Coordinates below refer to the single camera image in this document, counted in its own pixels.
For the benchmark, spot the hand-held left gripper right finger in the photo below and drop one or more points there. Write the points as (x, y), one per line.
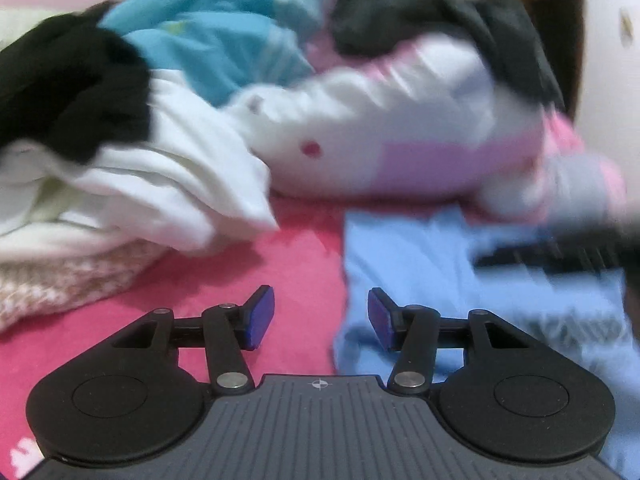
(378, 317)

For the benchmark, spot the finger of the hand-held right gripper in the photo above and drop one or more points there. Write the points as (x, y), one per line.
(489, 259)

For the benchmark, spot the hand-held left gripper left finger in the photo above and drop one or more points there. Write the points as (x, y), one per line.
(260, 317)

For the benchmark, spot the light blue T-shirt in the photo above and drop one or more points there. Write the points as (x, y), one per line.
(450, 300)

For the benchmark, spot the pink and white duvet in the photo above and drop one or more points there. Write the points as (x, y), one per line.
(400, 150)

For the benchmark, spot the white garment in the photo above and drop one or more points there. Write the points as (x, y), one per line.
(175, 175)

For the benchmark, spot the pink checked garment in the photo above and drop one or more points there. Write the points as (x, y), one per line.
(60, 280)

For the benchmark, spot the dark grey T-shirt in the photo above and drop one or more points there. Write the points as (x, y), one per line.
(400, 15)

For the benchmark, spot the teal striped duvet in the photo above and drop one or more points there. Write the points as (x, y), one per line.
(220, 30)

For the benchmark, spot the black garment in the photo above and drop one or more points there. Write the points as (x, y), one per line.
(65, 90)

